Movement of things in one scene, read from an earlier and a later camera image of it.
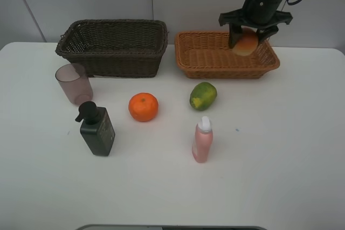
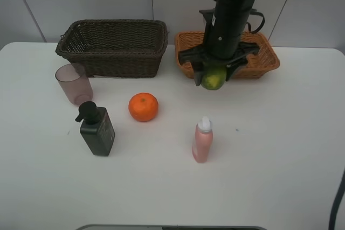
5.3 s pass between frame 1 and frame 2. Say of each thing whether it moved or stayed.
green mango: moved
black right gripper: moved
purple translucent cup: stayed
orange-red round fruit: moved
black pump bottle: stayed
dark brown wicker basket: stayed
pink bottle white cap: stayed
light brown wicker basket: stayed
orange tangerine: stayed
